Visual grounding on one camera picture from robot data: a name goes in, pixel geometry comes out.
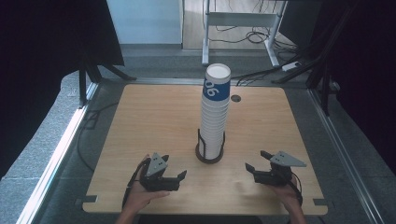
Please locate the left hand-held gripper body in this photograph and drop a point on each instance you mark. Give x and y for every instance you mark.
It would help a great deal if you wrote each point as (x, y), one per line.
(157, 166)

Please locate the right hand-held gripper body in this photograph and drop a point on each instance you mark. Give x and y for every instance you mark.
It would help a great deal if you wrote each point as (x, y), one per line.
(280, 174)

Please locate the stack of ribbed paper cups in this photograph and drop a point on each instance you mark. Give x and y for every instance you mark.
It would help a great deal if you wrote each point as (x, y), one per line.
(214, 124)

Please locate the person's right hand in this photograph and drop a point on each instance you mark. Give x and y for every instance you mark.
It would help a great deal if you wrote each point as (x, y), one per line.
(285, 194)

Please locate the person's left hand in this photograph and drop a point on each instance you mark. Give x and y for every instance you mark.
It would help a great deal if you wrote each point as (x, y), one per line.
(140, 197)

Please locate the black table grommet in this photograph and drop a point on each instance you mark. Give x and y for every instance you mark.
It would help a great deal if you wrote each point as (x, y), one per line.
(235, 98)

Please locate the white power strip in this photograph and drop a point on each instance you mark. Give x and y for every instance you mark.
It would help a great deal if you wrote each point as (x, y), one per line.
(291, 66)

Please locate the black metal stand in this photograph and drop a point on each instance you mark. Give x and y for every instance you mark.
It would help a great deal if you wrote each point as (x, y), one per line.
(323, 62)

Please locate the black tripod stand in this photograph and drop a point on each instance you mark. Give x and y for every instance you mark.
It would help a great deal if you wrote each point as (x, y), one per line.
(83, 81)

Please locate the black curtain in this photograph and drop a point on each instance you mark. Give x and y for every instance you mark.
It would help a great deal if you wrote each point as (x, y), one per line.
(37, 62)
(370, 62)

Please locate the aluminium floor rail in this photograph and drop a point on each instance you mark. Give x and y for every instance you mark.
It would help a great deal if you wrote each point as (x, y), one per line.
(345, 155)
(53, 161)

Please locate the white metal desk frame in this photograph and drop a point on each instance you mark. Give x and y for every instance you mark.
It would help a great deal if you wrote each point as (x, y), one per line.
(239, 19)

